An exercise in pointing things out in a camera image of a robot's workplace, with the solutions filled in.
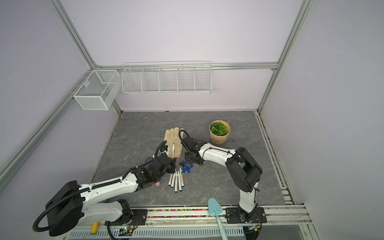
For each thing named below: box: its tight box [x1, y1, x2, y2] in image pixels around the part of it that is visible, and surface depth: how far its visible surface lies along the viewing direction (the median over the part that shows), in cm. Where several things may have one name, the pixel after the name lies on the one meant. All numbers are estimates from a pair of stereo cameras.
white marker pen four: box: [174, 171, 178, 193], surface depth 85 cm
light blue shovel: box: [208, 198, 229, 240], surface depth 76 cm
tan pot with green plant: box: [209, 120, 231, 145], surface depth 98 cm
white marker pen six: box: [179, 166, 185, 188], surface depth 88 cm
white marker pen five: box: [177, 170, 182, 192], surface depth 86 cm
